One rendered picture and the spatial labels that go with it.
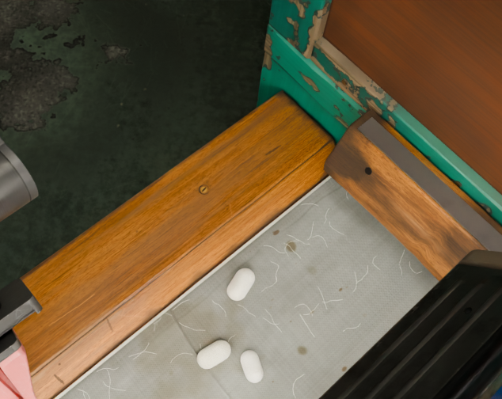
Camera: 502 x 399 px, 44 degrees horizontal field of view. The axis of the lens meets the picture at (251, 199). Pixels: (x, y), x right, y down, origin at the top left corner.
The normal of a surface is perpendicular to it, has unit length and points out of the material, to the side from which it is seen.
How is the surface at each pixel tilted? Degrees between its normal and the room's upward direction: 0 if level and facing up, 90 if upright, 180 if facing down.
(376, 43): 90
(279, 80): 88
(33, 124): 0
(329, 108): 90
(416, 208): 67
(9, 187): 56
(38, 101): 0
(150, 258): 0
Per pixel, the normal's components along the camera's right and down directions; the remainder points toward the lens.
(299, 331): 0.07, -0.43
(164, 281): 0.52, 0.18
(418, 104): -0.74, 0.58
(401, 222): -0.66, 0.37
